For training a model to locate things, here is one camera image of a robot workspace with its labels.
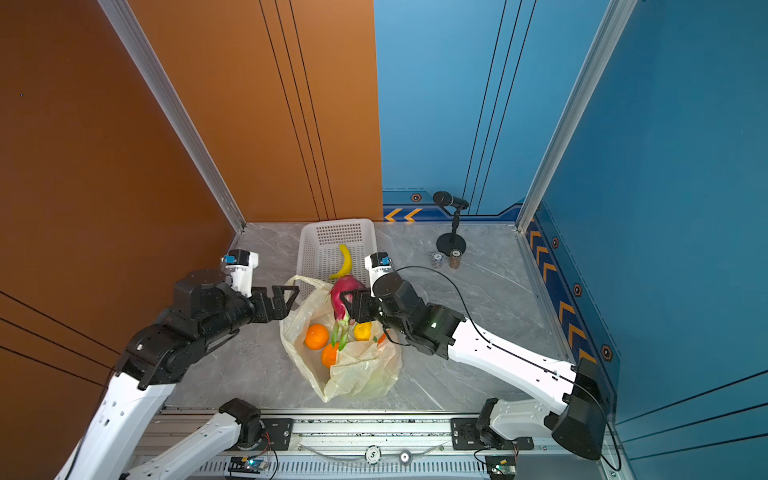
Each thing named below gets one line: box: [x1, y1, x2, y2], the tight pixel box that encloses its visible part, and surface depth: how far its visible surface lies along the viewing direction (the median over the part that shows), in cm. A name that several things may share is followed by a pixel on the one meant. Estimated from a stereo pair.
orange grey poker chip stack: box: [449, 250, 461, 269], surface depth 106 cm
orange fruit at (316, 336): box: [305, 323, 329, 350], surface depth 86 cm
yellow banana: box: [329, 244, 353, 279], surface depth 107 cm
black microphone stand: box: [432, 191, 470, 257], surface depth 108 cm
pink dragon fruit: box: [331, 275, 368, 351], surface depth 68 cm
